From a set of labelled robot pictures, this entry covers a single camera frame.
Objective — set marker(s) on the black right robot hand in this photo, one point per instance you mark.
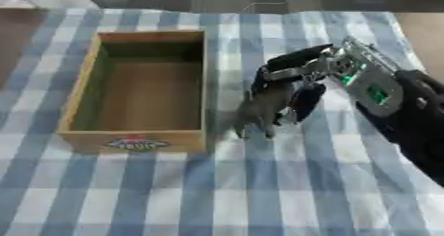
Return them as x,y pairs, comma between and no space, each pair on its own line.
289,60

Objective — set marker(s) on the grey toy animal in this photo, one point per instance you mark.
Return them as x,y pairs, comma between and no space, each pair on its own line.
267,105

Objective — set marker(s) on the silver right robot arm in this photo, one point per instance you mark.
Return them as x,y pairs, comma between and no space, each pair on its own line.
399,94

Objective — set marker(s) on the tan cardboard box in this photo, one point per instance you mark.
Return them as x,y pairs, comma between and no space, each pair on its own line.
139,91

